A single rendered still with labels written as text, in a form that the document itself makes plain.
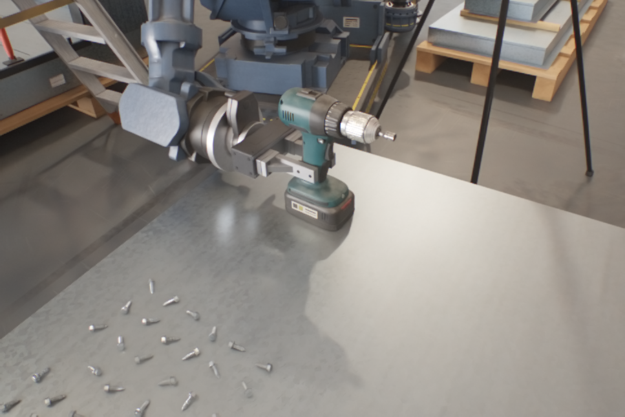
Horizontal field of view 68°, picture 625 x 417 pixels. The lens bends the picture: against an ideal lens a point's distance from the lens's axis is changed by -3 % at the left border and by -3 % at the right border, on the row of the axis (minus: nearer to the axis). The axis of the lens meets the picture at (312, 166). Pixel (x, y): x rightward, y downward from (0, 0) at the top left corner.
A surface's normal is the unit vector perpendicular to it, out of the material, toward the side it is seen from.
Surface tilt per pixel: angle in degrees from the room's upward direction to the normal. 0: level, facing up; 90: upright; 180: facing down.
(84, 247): 0
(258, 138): 0
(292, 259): 0
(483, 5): 90
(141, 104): 62
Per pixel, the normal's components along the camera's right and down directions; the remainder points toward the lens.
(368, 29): -0.29, 0.55
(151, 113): -0.52, 0.05
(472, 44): -0.57, 0.48
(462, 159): -0.04, -0.82
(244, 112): 0.82, 0.30
